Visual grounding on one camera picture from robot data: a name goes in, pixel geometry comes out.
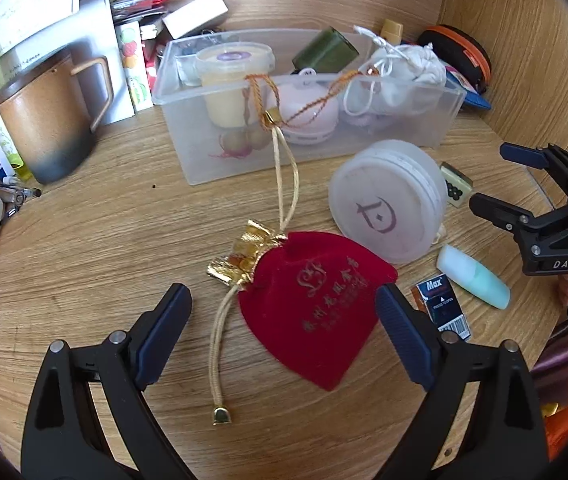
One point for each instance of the blue zip pouch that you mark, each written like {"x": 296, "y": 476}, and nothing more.
{"x": 474, "y": 100}

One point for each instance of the small yellow bottle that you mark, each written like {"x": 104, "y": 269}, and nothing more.
{"x": 391, "y": 30}

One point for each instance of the dark green cylinder jar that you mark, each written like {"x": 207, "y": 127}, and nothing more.
{"x": 321, "y": 52}

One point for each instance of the cream pudding cup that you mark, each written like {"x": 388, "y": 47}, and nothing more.
{"x": 229, "y": 90}

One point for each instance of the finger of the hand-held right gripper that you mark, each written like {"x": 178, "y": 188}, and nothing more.
{"x": 524, "y": 155}
{"x": 496, "y": 210}

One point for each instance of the clear plastic storage box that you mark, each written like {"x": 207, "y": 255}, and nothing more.
{"x": 189, "y": 160}

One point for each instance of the black metal pen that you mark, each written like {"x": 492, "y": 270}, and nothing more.
{"x": 21, "y": 192}

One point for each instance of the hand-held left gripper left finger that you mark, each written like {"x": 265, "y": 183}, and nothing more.
{"x": 161, "y": 335}

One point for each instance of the black orange zip case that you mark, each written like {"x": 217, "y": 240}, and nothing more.
{"x": 464, "y": 50}

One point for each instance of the red white small box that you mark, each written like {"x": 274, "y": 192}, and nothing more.
{"x": 152, "y": 75}

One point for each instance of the small black Max box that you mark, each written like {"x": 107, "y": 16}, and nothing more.
{"x": 441, "y": 307}

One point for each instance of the red velvet pouch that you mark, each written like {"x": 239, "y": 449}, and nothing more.
{"x": 314, "y": 300}

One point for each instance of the fruit print card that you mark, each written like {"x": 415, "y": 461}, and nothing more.
{"x": 131, "y": 65}

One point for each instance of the white printed papers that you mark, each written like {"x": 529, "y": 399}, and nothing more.
{"x": 34, "y": 5}

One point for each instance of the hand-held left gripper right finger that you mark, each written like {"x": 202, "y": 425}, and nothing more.
{"x": 404, "y": 330}

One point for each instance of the stack of booklets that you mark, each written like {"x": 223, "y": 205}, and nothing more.
{"x": 139, "y": 0}

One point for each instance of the frosted white round container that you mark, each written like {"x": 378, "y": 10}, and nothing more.
{"x": 379, "y": 200}

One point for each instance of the pink round compact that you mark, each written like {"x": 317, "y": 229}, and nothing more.
{"x": 304, "y": 110}

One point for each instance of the wooden desktop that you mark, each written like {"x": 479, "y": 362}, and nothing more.
{"x": 114, "y": 240}

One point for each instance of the mint green tube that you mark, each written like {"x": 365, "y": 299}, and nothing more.
{"x": 474, "y": 276}

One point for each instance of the brown ceramic mug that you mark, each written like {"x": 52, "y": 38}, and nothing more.
{"x": 39, "y": 125}

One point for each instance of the green dotted mahjong tile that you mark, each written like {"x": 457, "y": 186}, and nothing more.
{"x": 456, "y": 187}

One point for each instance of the white cardboard box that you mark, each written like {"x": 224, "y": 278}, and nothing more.
{"x": 194, "y": 12}

